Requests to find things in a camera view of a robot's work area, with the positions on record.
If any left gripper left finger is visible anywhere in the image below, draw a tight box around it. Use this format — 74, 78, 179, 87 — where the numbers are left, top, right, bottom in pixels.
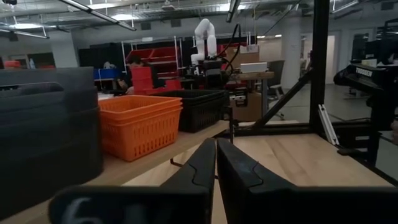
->
49, 138, 217, 224

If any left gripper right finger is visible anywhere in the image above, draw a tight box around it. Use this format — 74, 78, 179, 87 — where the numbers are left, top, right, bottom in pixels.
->
216, 138, 398, 224

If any orange plastic basket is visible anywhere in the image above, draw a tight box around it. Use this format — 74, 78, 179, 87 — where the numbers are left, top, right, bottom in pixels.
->
98, 95, 183, 115
99, 107, 183, 162

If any grey translucent plastic basket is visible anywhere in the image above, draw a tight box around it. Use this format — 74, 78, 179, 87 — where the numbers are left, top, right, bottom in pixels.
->
0, 90, 101, 110
0, 105, 104, 219
0, 67, 98, 96

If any black plastic basket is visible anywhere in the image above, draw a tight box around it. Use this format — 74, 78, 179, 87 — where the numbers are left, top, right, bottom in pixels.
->
152, 89, 229, 106
178, 99, 230, 133

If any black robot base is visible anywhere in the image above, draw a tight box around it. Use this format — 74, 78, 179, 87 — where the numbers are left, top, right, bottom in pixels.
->
198, 58, 230, 91

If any red crate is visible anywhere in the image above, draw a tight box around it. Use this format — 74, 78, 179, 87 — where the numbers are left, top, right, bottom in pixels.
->
130, 66, 154, 95

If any grey office chair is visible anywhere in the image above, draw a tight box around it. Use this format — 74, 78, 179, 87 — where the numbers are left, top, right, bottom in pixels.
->
267, 60, 286, 98

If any wooden work table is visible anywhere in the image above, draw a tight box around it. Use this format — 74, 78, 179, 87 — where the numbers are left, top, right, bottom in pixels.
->
231, 71, 276, 121

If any blue bin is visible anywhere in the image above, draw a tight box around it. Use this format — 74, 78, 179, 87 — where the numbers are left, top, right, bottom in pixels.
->
93, 68, 123, 81

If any white box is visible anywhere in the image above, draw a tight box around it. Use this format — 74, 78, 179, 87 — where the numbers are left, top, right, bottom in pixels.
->
239, 62, 269, 74

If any person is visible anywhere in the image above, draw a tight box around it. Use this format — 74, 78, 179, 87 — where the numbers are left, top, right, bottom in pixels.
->
116, 54, 144, 96

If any rack with red bins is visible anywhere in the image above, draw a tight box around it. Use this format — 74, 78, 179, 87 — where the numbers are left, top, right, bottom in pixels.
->
121, 36, 189, 91

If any cardboard box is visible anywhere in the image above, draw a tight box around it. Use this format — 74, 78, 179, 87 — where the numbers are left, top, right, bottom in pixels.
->
225, 44, 261, 63

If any white aluminium bracket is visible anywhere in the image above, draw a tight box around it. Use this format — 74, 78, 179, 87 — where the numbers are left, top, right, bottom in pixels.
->
317, 104, 340, 146

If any black metal table frame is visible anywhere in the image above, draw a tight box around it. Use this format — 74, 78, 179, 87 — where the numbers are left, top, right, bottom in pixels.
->
233, 0, 398, 187

